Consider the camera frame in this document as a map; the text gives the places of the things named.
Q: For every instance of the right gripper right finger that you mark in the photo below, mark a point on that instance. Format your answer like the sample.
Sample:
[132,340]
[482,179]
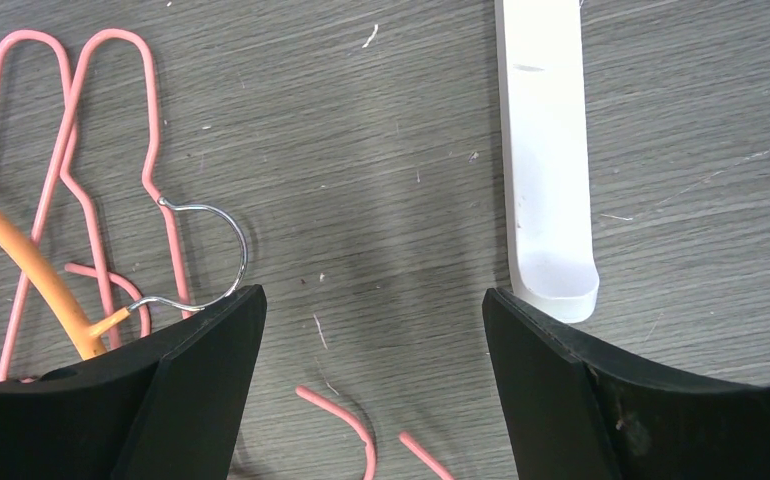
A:
[577,407]

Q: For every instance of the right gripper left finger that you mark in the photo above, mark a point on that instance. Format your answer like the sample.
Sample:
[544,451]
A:
[166,406]

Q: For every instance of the orange plastic hanger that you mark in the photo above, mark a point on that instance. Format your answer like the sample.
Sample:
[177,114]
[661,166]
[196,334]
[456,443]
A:
[84,335]

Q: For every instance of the metal clothes rack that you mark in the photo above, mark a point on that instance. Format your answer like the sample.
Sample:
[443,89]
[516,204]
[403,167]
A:
[545,156]

